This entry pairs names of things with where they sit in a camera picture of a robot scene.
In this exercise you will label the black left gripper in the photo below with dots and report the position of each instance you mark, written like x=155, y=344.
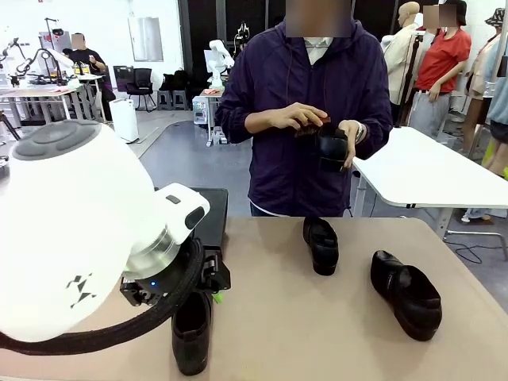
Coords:
x=147, y=291

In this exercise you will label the black leather shoe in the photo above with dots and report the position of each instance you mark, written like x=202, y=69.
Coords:
x=321, y=246
x=331, y=148
x=412, y=309
x=192, y=345

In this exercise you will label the wooden shoe brush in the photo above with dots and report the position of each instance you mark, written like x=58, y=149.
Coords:
x=307, y=131

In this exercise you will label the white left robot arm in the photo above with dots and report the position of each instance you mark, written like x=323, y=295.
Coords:
x=71, y=222

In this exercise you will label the person's left forearm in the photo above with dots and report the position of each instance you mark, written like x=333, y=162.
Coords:
x=377, y=135

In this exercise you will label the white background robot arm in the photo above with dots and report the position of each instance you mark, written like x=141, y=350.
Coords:
x=216, y=51

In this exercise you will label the person's right forearm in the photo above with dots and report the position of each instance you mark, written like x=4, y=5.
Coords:
x=238, y=127

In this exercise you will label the black shoe stand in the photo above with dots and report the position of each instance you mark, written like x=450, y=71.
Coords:
x=216, y=214

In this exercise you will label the person's right hand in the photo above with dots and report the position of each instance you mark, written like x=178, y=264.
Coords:
x=297, y=113

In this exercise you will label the person's left hand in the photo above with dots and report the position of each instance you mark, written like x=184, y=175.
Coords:
x=352, y=133

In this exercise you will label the gray floor mat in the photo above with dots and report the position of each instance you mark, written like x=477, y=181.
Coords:
x=190, y=158

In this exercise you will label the person in purple jacket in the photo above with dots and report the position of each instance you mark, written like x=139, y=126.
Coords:
x=285, y=170

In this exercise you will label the white computer case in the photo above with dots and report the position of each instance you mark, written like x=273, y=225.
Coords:
x=200, y=111

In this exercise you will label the gray stool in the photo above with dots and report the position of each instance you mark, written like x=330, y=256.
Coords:
x=164, y=99
x=179, y=99

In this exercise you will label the white air purifier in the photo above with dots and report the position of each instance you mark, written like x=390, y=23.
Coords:
x=124, y=121

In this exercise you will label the small side table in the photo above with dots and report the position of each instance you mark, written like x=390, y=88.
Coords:
x=212, y=92

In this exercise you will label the black bag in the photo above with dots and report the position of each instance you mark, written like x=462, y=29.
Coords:
x=174, y=81

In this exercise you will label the silver wristwatch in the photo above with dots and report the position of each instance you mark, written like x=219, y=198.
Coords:
x=359, y=133

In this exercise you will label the black office chair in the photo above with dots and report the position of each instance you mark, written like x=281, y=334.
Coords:
x=141, y=79

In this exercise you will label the white desk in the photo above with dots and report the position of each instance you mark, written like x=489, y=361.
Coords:
x=416, y=170

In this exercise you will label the long work table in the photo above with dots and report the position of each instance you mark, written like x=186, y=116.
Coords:
x=39, y=92

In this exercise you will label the black slanted tripod pole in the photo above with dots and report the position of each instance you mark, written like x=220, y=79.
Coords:
x=8, y=127

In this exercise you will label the mannequin in beige coat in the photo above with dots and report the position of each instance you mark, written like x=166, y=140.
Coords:
x=401, y=67

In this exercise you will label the mannequin with bucket hat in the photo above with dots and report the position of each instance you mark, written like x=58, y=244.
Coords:
x=482, y=71

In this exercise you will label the white wall panel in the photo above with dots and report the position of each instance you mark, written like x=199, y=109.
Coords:
x=145, y=39

